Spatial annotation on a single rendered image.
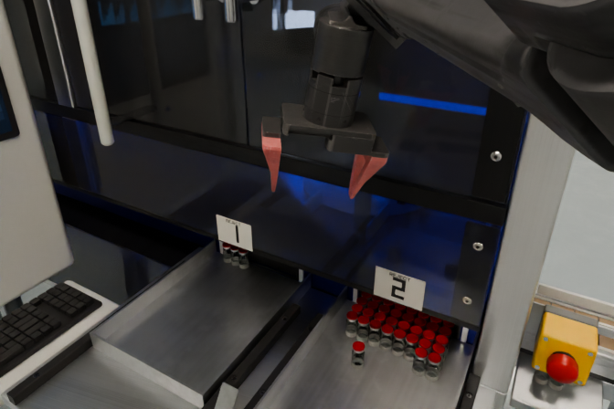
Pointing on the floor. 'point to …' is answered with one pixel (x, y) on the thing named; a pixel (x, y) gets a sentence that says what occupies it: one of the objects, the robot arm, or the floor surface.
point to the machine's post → (522, 254)
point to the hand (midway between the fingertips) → (313, 186)
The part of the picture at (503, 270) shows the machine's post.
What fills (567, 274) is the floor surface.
